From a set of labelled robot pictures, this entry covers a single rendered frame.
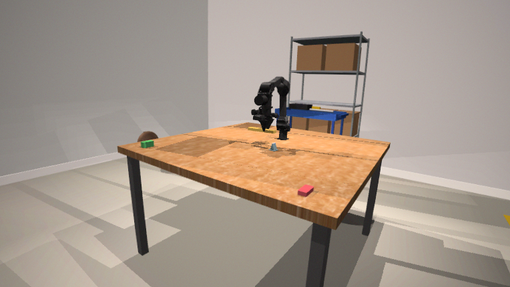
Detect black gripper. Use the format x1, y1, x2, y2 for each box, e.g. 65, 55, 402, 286
253, 105, 278, 131

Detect small red block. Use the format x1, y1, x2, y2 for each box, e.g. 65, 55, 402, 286
298, 185, 314, 197

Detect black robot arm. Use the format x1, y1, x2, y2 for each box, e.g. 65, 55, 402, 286
251, 77, 290, 140

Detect green rectangular block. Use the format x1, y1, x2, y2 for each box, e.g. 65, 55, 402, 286
141, 140, 154, 148

